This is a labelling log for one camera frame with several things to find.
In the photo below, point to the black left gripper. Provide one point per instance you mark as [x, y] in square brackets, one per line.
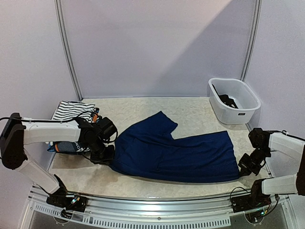
[107, 160]

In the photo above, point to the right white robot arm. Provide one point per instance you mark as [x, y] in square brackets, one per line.
[285, 154]

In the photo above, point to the left wall aluminium profile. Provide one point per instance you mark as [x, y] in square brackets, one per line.
[66, 48]

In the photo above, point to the wall aluminium profile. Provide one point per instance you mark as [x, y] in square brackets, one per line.
[66, 48]
[251, 42]

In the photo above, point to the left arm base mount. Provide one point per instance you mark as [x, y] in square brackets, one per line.
[68, 202]

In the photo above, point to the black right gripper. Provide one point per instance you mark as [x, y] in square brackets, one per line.
[247, 167]

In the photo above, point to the white plastic basket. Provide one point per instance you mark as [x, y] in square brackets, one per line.
[243, 96]

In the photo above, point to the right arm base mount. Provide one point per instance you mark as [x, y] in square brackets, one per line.
[254, 209]

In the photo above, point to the right wall aluminium profile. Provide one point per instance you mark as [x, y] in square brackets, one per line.
[251, 42]

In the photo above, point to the aluminium front rail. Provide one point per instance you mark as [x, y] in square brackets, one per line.
[215, 212]

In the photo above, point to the striped folded shirt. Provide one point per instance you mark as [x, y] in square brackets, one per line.
[67, 110]

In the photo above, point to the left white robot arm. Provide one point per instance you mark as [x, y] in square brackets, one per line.
[19, 132]

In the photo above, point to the navy blue t-shirt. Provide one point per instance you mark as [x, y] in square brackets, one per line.
[147, 149]

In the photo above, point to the black garment in basket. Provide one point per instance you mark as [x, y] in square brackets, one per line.
[226, 99]

